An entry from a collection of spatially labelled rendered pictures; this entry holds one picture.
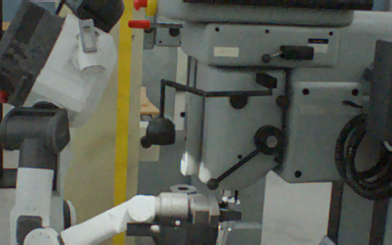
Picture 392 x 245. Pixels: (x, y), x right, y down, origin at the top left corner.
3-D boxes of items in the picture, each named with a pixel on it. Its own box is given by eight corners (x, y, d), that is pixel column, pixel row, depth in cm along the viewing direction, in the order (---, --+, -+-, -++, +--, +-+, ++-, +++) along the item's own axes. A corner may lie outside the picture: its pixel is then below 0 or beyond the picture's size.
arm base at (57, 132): (6, 163, 179) (-7, 131, 171) (21, 129, 188) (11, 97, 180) (61, 165, 176) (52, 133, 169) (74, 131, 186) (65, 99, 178)
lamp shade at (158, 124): (139, 139, 167) (140, 114, 166) (164, 136, 171) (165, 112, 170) (156, 146, 161) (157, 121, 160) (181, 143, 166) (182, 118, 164)
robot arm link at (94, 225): (109, 240, 171) (37, 276, 168) (109, 238, 181) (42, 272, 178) (90, 201, 171) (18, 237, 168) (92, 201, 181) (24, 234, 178)
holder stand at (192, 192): (183, 266, 217) (187, 206, 212) (157, 240, 236) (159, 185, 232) (217, 262, 222) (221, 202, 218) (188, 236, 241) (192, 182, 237)
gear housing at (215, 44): (204, 66, 156) (206, 22, 154) (179, 52, 179) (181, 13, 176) (338, 69, 165) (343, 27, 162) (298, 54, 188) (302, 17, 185)
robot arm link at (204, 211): (220, 202, 172) (172, 201, 171) (218, 238, 174) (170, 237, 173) (214, 187, 184) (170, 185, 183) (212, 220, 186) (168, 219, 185)
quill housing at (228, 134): (207, 197, 166) (216, 65, 158) (187, 172, 185) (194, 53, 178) (281, 194, 171) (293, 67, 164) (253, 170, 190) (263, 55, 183)
